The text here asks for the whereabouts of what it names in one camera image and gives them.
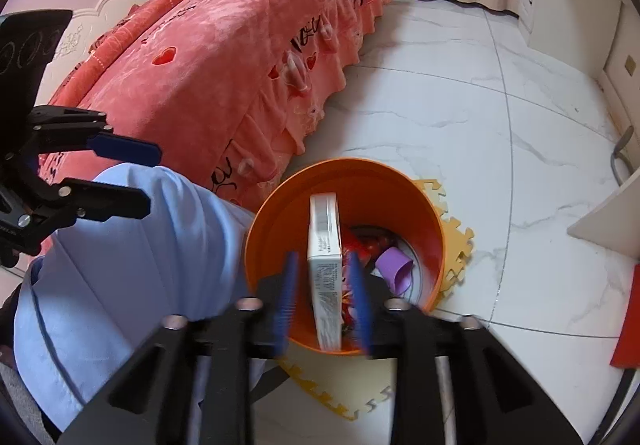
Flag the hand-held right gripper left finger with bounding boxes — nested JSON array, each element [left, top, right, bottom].
[[57, 250, 301, 445]]

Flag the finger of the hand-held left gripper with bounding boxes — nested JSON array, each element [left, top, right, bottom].
[[30, 178, 152, 226], [30, 106, 162, 167]]

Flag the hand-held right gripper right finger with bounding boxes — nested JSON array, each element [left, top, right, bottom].
[[346, 250, 586, 445]]

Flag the printed white carton box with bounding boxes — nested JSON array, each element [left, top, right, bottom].
[[306, 192, 345, 353]]

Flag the red cylindrical can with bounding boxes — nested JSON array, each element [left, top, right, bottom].
[[341, 224, 398, 328]]

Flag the orange bin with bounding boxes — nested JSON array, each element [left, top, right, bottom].
[[244, 158, 447, 357]]

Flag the light blue garment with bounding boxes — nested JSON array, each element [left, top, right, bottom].
[[14, 164, 263, 432]]

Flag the purple cup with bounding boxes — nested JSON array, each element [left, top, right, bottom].
[[375, 247, 415, 297]]

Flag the yellow foam mat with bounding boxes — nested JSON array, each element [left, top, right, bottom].
[[277, 179, 475, 421]]

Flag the bed with pink blanket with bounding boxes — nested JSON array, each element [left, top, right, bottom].
[[37, 0, 396, 256]]

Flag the red pillow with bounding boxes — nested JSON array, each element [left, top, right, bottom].
[[65, 0, 233, 91]]

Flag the grey pants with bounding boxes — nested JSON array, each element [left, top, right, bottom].
[[0, 365, 56, 445]]

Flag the white furniture panel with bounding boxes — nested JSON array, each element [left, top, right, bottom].
[[566, 169, 640, 260]]

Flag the red paper sheet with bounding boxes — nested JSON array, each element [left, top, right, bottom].
[[609, 262, 640, 368]]

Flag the white desk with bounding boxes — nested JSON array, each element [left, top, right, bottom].
[[530, 0, 640, 136]]

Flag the grey power cable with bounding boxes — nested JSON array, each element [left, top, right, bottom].
[[612, 128, 640, 186]]

